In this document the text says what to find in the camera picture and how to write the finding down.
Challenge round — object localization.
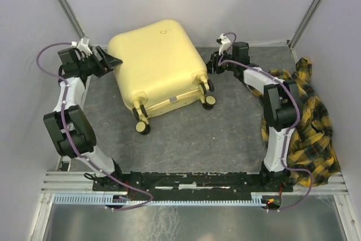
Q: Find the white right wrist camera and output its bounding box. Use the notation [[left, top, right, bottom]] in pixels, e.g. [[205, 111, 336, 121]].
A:
[[216, 33, 232, 55]]

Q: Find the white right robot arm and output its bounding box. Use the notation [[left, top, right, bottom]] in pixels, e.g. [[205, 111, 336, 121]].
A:
[[206, 42, 301, 191]]

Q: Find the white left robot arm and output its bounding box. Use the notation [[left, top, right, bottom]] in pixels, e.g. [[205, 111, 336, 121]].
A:
[[43, 43, 125, 191]]

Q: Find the yellow plaid shirt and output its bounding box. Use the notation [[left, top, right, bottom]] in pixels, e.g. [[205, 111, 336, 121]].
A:
[[248, 58, 342, 187]]

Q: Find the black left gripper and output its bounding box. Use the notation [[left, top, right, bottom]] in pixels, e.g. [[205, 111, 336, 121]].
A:
[[80, 46, 124, 78]]

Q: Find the left aluminium frame post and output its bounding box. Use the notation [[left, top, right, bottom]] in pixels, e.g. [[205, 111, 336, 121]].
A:
[[57, 0, 86, 41]]

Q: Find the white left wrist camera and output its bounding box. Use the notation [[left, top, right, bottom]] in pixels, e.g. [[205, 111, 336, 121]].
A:
[[71, 37, 93, 56]]

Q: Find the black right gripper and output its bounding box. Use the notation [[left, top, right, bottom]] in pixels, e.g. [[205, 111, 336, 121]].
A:
[[200, 50, 235, 76]]

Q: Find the blue slotted cable duct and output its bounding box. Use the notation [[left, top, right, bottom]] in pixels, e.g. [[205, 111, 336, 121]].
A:
[[53, 193, 280, 208]]

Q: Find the right aluminium frame post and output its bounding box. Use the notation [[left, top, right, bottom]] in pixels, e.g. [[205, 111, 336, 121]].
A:
[[288, 0, 323, 49]]

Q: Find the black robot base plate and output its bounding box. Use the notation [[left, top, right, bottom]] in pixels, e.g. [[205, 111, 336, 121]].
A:
[[83, 172, 293, 200]]

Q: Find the aluminium frame post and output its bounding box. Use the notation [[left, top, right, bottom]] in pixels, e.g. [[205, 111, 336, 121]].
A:
[[288, 0, 323, 49], [57, 0, 86, 41]]

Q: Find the yellow suitcase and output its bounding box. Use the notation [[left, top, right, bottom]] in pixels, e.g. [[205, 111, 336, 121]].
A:
[[107, 19, 217, 135]]

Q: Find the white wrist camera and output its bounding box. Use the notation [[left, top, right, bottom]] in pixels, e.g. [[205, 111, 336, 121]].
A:
[[71, 37, 93, 56], [216, 33, 232, 55]]

